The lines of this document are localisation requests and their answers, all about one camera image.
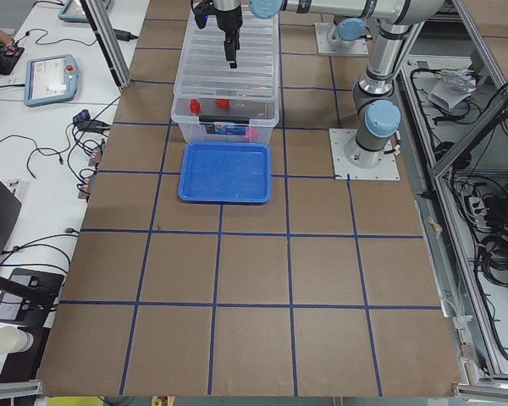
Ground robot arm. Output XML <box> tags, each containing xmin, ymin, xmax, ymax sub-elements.
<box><xmin>248</xmin><ymin>0</ymin><xmax>444</xmax><ymax>169</ymax></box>

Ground teach pendant near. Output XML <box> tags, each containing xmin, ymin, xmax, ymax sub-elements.
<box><xmin>24</xmin><ymin>54</ymin><xmax>79</xmax><ymax>107</ymax></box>

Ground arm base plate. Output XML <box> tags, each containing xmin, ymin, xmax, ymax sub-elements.
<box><xmin>314</xmin><ymin>23</ymin><xmax>368</xmax><ymax>58</ymax></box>
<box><xmin>329</xmin><ymin>129</ymin><xmax>400</xmax><ymax>182</ymax></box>

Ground aluminium frame post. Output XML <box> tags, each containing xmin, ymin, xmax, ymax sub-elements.
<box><xmin>80</xmin><ymin>0</ymin><xmax>131</xmax><ymax>89</ymax></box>

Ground teach pendant far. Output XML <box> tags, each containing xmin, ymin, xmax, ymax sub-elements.
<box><xmin>57</xmin><ymin>0</ymin><xmax>114</xmax><ymax>23</ymax></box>

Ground white paper cup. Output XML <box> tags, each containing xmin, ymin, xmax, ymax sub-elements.
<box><xmin>0</xmin><ymin>326</ymin><xmax>34</xmax><ymax>355</ymax></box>

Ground black box latch handle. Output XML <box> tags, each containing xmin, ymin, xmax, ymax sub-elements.
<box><xmin>198</xmin><ymin>115</ymin><xmax>250</xmax><ymax>125</ymax></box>

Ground blue plastic tray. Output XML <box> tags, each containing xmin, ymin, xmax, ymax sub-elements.
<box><xmin>178</xmin><ymin>141</ymin><xmax>272</xmax><ymax>205</ymax></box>

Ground clear plastic box lid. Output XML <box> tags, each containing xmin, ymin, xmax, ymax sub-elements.
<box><xmin>173</xmin><ymin>8</ymin><xmax>280</xmax><ymax>105</ymax></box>

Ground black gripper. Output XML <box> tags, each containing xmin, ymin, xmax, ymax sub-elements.
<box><xmin>193</xmin><ymin>0</ymin><xmax>242</xmax><ymax>69</ymax></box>

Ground teach pendant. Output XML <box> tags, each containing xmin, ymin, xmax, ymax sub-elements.
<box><xmin>57</xmin><ymin>0</ymin><xmax>114</xmax><ymax>23</ymax></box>
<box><xmin>24</xmin><ymin>54</ymin><xmax>79</xmax><ymax>107</ymax></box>

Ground red block pair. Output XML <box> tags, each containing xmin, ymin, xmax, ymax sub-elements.
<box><xmin>214</xmin><ymin>98</ymin><xmax>230</xmax><ymax>113</ymax></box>
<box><xmin>189</xmin><ymin>99</ymin><xmax>202</xmax><ymax>115</ymax></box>

